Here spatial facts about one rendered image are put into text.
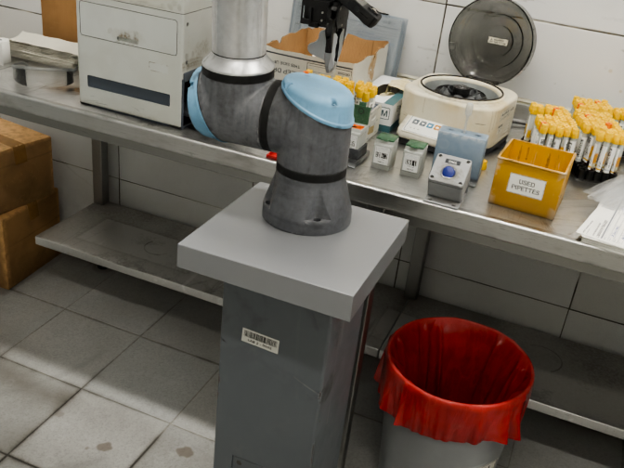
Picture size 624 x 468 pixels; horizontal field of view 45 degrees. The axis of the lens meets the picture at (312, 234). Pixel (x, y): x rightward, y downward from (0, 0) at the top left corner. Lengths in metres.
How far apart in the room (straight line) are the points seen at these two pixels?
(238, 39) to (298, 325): 0.47
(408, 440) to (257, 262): 0.82
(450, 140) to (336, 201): 0.45
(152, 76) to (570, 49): 1.04
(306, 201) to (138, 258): 1.28
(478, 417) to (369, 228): 0.61
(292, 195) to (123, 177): 1.58
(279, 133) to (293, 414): 0.51
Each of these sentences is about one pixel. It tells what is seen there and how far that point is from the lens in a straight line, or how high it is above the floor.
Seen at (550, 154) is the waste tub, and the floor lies 0.96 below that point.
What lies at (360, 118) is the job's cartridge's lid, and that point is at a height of 0.96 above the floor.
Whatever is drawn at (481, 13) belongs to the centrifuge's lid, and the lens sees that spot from 2.02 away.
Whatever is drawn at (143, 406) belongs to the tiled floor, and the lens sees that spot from 2.24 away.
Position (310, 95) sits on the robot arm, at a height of 1.14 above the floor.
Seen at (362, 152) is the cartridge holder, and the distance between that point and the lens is 1.62.
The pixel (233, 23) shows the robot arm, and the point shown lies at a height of 1.22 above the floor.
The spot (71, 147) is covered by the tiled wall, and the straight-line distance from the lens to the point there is 2.81.
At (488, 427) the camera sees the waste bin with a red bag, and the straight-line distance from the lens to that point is 1.74.
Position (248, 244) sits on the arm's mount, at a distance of 1.16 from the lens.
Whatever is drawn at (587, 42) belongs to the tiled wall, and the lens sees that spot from 2.05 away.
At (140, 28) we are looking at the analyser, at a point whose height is 1.08.
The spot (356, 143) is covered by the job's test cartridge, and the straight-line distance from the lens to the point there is 1.59.
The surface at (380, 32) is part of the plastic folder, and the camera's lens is 2.10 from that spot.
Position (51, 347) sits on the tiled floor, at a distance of 2.49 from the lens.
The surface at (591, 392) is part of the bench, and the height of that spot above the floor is 0.27.
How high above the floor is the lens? 1.48
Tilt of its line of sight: 28 degrees down
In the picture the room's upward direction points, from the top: 7 degrees clockwise
